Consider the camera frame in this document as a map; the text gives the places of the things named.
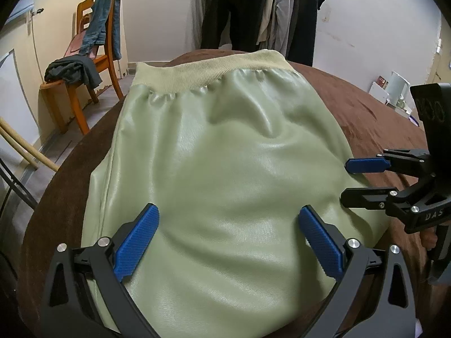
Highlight dark navy hanging coat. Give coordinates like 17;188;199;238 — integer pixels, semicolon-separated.
286;0;325;66

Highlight light green leather jacket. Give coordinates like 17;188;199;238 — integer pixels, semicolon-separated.
81;50;388;337

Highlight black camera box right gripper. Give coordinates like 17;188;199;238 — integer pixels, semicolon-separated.
410;83;450;176

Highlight orange wooden chair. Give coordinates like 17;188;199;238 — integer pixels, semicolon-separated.
40;0;124;134

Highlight dark green garment on chair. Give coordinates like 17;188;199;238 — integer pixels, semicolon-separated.
44;54;102;88

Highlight grey hanging garment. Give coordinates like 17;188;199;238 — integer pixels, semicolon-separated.
269;0;294;56

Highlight cream hanging garment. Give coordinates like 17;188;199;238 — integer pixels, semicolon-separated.
257;0;274;45

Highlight wooden pole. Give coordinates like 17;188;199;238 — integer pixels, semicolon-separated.
0;117;60;172

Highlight blue jeans on chair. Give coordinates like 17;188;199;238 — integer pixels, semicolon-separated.
79;0;121;60

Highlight white small cabinet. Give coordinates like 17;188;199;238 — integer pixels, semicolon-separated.
368;75;420;127

